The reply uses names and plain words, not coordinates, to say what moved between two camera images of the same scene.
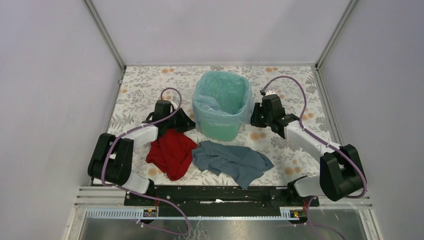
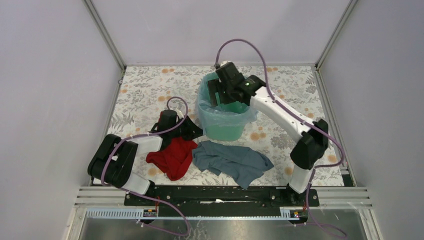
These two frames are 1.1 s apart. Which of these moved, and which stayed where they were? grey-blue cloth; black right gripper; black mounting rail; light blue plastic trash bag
Moved: black right gripper
Stayed: black mounting rail; light blue plastic trash bag; grey-blue cloth
